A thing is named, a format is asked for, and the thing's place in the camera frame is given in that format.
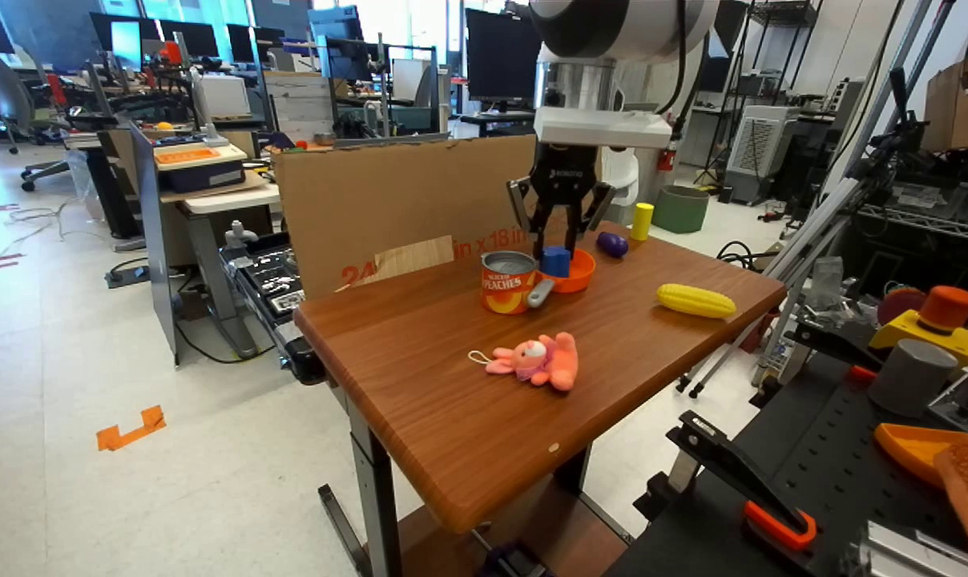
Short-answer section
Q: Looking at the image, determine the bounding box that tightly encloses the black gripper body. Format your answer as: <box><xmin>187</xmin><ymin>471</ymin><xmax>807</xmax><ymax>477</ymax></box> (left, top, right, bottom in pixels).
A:
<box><xmin>523</xmin><ymin>142</ymin><xmax>615</xmax><ymax>217</ymax></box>

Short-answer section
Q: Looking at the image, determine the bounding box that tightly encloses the blue block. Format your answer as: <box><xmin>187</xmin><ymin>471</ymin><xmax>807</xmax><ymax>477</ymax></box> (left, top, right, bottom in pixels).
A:
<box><xmin>540</xmin><ymin>244</ymin><xmax>573</xmax><ymax>278</ymax></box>

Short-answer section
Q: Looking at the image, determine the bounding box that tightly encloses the purple toy eggplant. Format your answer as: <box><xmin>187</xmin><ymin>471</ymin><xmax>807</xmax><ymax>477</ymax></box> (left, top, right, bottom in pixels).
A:
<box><xmin>592</xmin><ymin>228</ymin><xmax>631</xmax><ymax>260</ymax></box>

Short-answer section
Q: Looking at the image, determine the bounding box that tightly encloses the yellow cylinder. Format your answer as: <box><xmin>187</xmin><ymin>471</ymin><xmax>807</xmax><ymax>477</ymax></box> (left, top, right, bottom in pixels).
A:
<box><xmin>630</xmin><ymin>198</ymin><xmax>658</xmax><ymax>247</ymax></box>

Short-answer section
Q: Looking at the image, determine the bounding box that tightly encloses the white office chair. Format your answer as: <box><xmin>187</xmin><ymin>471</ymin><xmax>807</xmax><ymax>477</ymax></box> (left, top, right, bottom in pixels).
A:
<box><xmin>596</xmin><ymin>144</ymin><xmax>644</xmax><ymax>228</ymax></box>

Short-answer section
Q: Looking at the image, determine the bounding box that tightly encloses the orange tin can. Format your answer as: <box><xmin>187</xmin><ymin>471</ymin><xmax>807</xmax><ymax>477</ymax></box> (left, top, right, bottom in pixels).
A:
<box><xmin>477</xmin><ymin>247</ymin><xmax>542</xmax><ymax>319</ymax></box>

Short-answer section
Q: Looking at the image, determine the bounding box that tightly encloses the green bin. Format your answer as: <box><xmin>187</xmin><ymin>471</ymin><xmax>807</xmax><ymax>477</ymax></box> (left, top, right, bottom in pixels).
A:
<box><xmin>651</xmin><ymin>180</ymin><xmax>712</xmax><ymax>238</ymax></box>

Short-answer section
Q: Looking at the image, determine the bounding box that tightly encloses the brown cardboard panel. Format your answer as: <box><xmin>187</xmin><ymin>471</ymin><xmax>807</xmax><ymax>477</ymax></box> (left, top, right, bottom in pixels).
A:
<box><xmin>274</xmin><ymin>132</ymin><xmax>542</xmax><ymax>302</ymax></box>

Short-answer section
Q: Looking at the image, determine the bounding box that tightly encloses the yellow toy corn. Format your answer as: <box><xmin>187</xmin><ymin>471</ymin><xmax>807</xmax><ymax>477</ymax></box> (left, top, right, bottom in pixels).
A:
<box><xmin>653</xmin><ymin>278</ymin><xmax>741</xmax><ymax>324</ymax></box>

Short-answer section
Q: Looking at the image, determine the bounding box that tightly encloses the black computer monitor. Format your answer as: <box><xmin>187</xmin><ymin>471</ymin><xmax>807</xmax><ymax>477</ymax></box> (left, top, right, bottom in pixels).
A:
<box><xmin>461</xmin><ymin>6</ymin><xmax>545</xmax><ymax>113</ymax></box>

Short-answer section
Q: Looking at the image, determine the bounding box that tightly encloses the pink plush bunny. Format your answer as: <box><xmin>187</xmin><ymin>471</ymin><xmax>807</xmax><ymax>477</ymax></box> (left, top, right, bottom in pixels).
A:
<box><xmin>465</xmin><ymin>329</ymin><xmax>583</xmax><ymax>396</ymax></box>

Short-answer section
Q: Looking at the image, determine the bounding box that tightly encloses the black metal shelf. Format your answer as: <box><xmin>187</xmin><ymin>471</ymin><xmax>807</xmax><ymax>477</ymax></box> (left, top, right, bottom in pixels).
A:
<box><xmin>706</xmin><ymin>0</ymin><xmax>832</xmax><ymax>207</ymax></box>

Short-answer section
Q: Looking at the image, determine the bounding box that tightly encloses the silver tripod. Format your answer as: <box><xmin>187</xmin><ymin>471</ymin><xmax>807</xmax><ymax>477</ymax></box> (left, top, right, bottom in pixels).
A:
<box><xmin>677</xmin><ymin>0</ymin><xmax>963</xmax><ymax>399</ymax></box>

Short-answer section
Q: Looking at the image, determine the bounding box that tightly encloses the black equipment rack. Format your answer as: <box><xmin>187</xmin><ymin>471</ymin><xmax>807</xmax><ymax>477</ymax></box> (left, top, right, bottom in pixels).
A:
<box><xmin>223</xmin><ymin>234</ymin><xmax>331</xmax><ymax>387</ymax></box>

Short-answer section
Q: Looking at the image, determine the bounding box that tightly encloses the black orange bar clamp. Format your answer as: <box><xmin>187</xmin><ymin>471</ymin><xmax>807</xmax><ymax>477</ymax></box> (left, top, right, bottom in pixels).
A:
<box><xmin>664</xmin><ymin>407</ymin><xmax>824</xmax><ymax>556</ymax></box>

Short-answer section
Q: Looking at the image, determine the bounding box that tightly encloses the grey office desk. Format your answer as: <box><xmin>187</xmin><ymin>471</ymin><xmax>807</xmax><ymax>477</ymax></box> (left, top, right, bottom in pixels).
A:
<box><xmin>129</xmin><ymin>125</ymin><xmax>287</xmax><ymax>369</ymax></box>

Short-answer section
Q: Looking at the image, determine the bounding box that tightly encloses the grey cylinder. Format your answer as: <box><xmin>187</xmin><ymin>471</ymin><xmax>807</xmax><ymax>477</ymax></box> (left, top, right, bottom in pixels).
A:
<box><xmin>866</xmin><ymin>336</ymin><xmax>965</xmax><ymax>420</ymax></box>

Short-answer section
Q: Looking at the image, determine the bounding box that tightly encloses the yellow block with orange cylinder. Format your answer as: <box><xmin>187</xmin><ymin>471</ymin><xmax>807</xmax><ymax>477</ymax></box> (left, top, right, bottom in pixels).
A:
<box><xmin>866</xmin><ymin>282</ymin><xmax>968</xmax><ymax>369</ymax></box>

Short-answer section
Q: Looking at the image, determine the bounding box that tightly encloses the brown cardboard box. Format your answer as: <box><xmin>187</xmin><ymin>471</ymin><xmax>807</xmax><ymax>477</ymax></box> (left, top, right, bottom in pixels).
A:
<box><xmin>919</xmin><ymin>52</ymin><xmax>968</xmax><ymax>156</ymax></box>

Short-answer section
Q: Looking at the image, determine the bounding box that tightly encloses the orange floor tape marker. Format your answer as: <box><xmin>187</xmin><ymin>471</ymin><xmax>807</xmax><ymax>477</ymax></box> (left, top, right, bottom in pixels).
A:
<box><xmin>92</xmin><ymin>405</ymin><xmax>171</xmax><ymax>456</ymax></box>

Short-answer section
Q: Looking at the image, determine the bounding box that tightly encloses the orange pot with grey handle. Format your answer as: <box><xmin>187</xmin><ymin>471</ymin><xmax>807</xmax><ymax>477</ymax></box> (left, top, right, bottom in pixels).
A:
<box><xmin>527</xmin><ymin>247</ymin><xmax>599</xmax><ymax>311</ymax></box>

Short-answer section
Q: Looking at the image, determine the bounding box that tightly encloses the black table frame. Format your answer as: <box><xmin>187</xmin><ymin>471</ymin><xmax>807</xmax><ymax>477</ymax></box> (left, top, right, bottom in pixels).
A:
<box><xmin>315</xmin><ymin>390</ymin><xmax>406</xmax><ymax>577</ymax></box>

